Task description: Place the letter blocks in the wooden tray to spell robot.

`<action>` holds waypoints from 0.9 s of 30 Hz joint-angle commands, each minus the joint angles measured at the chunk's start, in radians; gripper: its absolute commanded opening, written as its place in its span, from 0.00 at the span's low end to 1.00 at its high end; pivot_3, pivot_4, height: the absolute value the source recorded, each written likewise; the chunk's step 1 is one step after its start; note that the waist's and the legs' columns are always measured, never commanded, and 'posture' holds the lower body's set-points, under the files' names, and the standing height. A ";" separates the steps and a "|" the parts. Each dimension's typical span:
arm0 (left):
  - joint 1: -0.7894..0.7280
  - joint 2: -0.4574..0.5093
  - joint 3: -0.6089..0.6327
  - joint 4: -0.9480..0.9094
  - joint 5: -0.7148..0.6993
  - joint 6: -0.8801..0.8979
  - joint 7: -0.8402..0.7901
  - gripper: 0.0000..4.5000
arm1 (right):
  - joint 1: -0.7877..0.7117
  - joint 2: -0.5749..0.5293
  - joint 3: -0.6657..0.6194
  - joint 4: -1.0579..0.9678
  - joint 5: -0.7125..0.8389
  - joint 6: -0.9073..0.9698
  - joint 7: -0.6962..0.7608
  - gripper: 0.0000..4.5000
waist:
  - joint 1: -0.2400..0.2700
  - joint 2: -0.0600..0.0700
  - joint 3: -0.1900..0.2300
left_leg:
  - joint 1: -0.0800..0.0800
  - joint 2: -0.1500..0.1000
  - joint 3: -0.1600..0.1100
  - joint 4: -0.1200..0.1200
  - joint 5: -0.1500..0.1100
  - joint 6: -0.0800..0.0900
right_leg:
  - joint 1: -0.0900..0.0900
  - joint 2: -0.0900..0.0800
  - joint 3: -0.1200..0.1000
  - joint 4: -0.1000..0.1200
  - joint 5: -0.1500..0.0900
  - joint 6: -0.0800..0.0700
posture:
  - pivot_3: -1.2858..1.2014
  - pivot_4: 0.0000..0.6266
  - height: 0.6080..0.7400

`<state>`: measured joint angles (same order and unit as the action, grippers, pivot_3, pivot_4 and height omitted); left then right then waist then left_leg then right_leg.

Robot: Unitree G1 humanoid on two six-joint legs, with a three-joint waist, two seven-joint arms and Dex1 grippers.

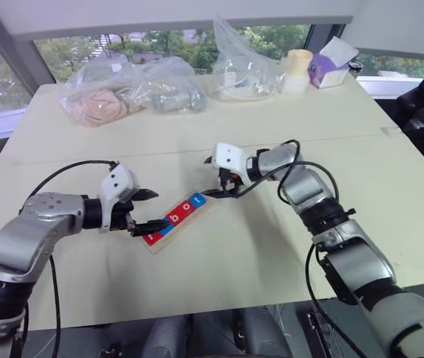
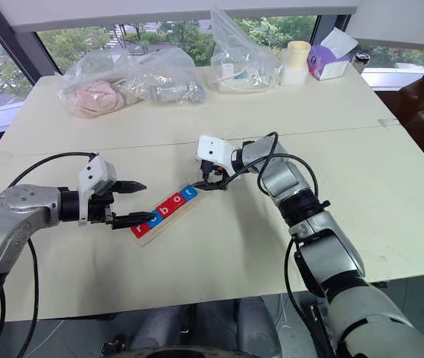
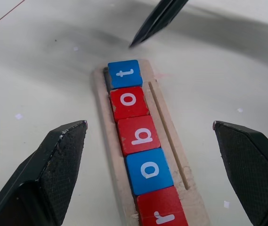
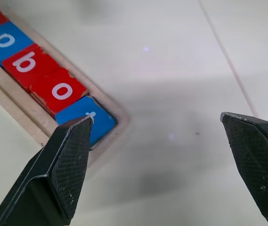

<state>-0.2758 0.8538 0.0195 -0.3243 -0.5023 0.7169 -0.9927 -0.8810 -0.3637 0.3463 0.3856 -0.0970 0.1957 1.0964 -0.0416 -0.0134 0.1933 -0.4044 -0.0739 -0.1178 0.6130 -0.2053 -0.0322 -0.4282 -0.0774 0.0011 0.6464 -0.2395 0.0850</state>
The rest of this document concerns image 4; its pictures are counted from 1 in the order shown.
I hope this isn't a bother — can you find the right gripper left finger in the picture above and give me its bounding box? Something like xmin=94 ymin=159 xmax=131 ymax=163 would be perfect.
xmin=0 ymin=116 xmax=95 ymax=226

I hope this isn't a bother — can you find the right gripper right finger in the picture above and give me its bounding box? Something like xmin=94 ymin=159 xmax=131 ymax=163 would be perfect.
xmin=220 ymin=112 xmax=268 ymax=226

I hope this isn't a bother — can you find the blue letter tile t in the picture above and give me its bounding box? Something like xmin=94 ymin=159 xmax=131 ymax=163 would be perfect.
xmin=55 ymin=95 xmax=118 ymax=149

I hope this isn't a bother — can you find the red letter tile o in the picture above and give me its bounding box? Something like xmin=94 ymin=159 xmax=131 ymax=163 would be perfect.
xmin=29 ymin=68 xmax=89 ymax=117

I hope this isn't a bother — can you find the red letter tile b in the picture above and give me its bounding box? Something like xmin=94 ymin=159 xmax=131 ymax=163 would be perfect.
xmin=1 ymin=44 xmax=62 ymax=94

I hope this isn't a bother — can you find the wooden letter tray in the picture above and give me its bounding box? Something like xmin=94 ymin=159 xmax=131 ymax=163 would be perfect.
xmin=0 ymin=0 xmax=131 ymax=169

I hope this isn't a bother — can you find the blue letter tile o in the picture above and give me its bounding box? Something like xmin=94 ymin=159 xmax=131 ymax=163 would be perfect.
xmin=0 ymin=22 xmax=34 ymax=68

